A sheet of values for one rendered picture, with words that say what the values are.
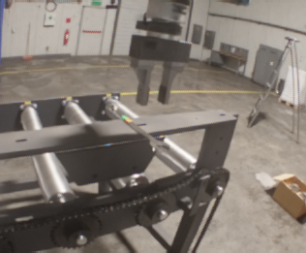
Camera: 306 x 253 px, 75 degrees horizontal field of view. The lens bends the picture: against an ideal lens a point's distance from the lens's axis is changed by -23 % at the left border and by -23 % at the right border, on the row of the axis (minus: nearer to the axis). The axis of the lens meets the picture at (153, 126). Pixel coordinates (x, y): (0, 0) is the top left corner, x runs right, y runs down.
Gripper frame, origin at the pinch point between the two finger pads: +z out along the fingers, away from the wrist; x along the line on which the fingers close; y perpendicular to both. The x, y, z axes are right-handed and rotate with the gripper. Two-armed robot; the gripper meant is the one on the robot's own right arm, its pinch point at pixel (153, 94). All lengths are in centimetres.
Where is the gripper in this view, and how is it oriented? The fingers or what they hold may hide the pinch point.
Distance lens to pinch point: 55.3
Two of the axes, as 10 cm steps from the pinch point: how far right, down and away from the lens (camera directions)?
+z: -1.5, 9.1, 3.9
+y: 5.6, 4.0, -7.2
